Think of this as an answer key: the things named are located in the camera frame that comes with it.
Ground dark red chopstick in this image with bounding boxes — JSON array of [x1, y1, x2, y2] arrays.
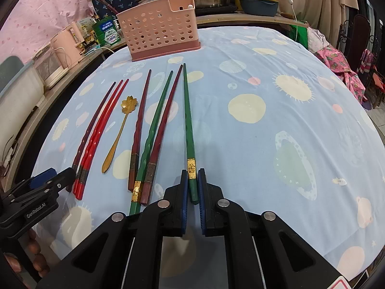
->
[[140, 64, 184, 204], [128, 69, 152, 191]]

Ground dark metal chair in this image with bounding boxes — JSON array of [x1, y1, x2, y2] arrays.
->
[[336, 14, 385, 97]]

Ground green chopstick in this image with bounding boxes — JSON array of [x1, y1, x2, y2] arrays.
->
[[182, 63, 200, 204], [129, 70, 174, 216]]

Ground gold flower spoon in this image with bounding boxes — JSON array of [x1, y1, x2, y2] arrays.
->
[[102, 96, 135, 174]]

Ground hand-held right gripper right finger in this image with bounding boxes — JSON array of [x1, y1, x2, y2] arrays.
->
[[197, 170, 352, 289]]

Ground green cloth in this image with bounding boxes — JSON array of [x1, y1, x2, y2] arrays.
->
[[289, 21, 310, 44]]

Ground pink electric kettle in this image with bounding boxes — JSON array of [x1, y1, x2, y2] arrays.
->
[[50, 22, 87, 67]]

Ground black induction cooker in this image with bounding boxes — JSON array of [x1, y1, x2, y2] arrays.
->
[[195, 4, 239, 14]]

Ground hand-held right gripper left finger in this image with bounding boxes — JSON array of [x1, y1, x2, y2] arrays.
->
[[36, 169, 189, 289]]

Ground eyeglasses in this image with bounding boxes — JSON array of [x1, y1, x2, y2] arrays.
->
[[0, 138, 19, 182]]

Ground clear blender jug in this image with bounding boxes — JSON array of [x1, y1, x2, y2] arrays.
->
[[32, 48, 70, 90]]

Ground white cable with switch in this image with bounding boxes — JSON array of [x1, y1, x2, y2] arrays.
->
[[278, 0, 300, 44]]

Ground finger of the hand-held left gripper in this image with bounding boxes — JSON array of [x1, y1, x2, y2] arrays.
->
[[0, 167, 77, 230], [5, 169, 58, 200]]

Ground pink pineapple print cloth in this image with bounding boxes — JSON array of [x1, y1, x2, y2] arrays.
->
[[313, 45, 366, 103]]

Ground green canister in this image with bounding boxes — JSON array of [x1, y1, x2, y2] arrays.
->
[[92, 18, 122, 47]]

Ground dark maroon chopstick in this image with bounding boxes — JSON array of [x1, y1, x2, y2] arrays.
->
[[66, 81, 116, 192]]

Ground blue bowl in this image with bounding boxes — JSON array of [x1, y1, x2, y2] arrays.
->
[[239, 0, 279, 17]]

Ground pink dotted curtain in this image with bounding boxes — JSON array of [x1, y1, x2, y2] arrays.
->
[[0, 0, 100, 64]]

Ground group of condiment bottles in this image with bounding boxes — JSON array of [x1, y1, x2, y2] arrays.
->
[[79, 18, 97, 52]]

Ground person's left hand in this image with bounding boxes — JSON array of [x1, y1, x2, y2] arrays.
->
[[4, 228, 49, 277]]

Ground pink perforated utensil basket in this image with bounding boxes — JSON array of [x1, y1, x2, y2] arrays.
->
[[116, 0, 201, 62]]

